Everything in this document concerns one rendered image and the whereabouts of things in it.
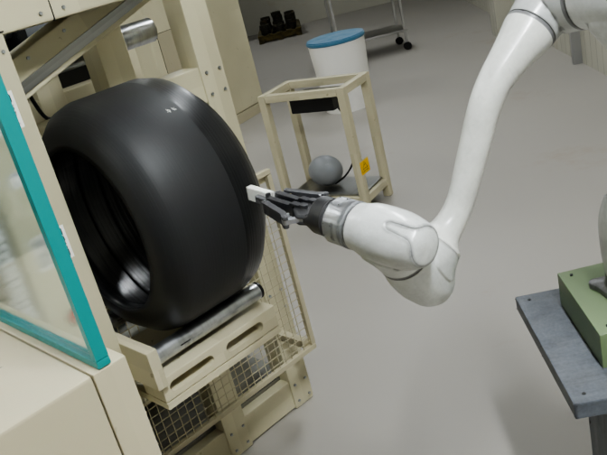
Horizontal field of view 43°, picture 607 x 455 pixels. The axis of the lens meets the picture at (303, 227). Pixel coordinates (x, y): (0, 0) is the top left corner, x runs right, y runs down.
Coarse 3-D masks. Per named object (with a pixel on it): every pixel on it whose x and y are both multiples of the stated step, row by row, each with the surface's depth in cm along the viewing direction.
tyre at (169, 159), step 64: (64, 128) 165; (128, 128) 158; (192, 128) 163; (64, 192) 197; (128, 192) 156; (192, 192) 158; (128, 256) 205; (192, 256) 160; (256, 256) 175; (128, 320) 185
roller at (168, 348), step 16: (256, 288) 190; (224, 304) 184; (240, 304) 186; (192, 320) 180; (208, 320) 180; (224, 320) 183; (176, 336) 175; (192, 336) 177; (160, 352) 172; (176, 352) 175
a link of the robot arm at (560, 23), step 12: (516, 0) 141; (528, 0) 138; (540, 0) 137; (552, 0) 135; (564, 0) 133; (540, 12) 136; (552, 12) 136; (564, 12) 134; (552, 24) 137; (564, 24) 137
